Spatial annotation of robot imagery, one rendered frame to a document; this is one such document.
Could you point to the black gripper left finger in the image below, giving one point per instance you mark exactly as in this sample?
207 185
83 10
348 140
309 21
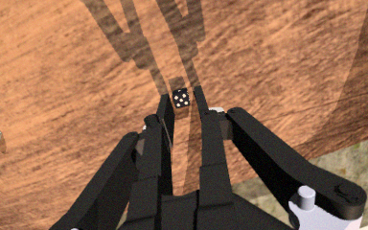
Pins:
102 202

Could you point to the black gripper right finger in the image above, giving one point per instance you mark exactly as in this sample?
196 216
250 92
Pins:
314 198

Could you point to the black die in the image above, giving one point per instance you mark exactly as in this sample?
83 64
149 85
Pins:
181 97

